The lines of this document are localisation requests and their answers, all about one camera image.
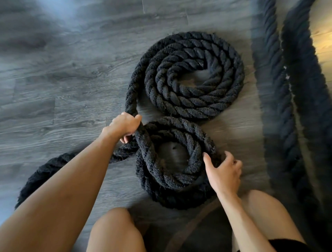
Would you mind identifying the person's right hand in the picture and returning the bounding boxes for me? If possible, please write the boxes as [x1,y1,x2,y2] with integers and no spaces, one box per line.
[202,151,243,198]

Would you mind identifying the person's left hand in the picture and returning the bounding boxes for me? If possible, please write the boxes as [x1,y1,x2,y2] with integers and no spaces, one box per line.
[101,112,143,144]

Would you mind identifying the thick black twisted rope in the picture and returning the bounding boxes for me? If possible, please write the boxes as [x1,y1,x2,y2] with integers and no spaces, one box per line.
[15,31,245,211]

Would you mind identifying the person's right forearm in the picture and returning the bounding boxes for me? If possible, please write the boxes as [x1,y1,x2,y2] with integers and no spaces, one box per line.
[216,193,276,252]

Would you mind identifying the person's left forearm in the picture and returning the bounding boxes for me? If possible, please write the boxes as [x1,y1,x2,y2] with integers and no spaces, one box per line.
[0,129,120,252]

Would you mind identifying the person's right leg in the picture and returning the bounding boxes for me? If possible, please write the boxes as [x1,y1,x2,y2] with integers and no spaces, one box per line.
[232,190,307,252]

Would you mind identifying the person's leg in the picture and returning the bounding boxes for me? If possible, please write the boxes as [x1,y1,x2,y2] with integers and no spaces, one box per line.
[86,207,147,252]
[232,190,307,252]

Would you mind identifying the person's left leg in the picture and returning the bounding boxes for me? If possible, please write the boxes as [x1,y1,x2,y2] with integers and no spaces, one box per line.
[86,207,147,252]

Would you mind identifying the black shorts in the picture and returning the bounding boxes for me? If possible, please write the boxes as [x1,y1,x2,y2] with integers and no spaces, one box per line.
[268,238,312,252]

